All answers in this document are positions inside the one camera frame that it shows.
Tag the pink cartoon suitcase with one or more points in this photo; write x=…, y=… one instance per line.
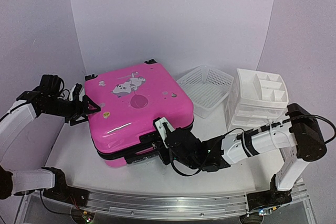
x=131, y=99

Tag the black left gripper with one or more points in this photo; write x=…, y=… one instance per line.
x=77, y=113

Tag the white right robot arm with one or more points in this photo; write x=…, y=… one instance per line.
x=298, y=130

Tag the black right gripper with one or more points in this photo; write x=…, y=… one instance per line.
x=159, y=143

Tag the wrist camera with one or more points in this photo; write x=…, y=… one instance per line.
x=75, y=92
x=164, y=128

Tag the white drawer desk organizer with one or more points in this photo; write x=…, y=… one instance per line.
x=255, y=98

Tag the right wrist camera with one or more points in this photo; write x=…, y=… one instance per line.
x=164, y=128

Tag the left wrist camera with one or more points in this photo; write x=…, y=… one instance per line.
x=75, y=92

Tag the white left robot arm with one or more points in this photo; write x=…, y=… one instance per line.
x=29, y=129

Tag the white plastic mesh basket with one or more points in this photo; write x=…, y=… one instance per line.
x=207, y=87

